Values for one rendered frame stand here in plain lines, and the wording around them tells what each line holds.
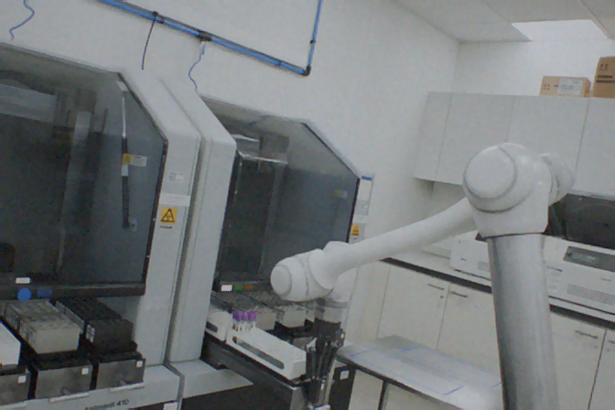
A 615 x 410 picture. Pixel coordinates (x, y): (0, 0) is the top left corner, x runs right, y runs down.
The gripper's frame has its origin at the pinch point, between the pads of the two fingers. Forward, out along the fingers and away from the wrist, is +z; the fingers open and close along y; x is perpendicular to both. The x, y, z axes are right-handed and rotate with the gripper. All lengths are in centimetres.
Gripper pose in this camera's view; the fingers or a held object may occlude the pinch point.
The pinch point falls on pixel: (315, 389)
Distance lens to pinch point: 158.3
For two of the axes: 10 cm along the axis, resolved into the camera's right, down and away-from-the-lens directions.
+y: -6.8, -0.9, -7.3
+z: -1.8, 9.8, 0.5
